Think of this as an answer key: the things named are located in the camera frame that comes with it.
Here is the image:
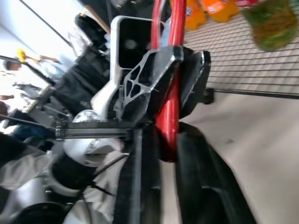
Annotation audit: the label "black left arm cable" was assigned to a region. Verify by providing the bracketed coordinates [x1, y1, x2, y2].
[79, 154, 128, 210]

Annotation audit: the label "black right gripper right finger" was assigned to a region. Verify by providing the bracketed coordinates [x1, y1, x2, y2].
[175, 122, 258, 224]

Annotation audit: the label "green snack bag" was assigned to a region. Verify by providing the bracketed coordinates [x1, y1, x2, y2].
[242, 0, 298, 52]

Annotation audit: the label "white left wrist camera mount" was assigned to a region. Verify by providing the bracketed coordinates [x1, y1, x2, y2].
[90, 15, 165, 121]

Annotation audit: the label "orange drink bottle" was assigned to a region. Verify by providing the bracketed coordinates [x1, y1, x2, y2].
[185, 0, 207, 31]

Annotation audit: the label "yellow object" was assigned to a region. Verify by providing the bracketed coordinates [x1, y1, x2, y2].
[15, 48, 27, 63]

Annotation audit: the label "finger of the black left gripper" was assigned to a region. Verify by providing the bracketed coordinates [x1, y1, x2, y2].
[179, 49, 212, 120]
[118, 45, 184, 123]

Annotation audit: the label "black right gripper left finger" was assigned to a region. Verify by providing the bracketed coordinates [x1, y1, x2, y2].
[114, 127, 162, 224]

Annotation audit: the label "black wire grid rack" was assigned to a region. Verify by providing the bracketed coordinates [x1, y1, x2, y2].
[183, 13, 299, 105]

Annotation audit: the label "orange snack packets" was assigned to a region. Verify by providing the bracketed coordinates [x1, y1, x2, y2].
[201, 0, 239, 23]

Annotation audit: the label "black fabric chair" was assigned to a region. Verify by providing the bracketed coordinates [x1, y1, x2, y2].
[45, 13, 112, 115]

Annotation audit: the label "red cart handle bar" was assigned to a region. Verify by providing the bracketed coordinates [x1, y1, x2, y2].
[151, 0, 188, 163]

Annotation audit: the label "person in white shirt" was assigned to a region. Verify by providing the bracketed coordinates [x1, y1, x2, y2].
[1, 52, 62, 94]

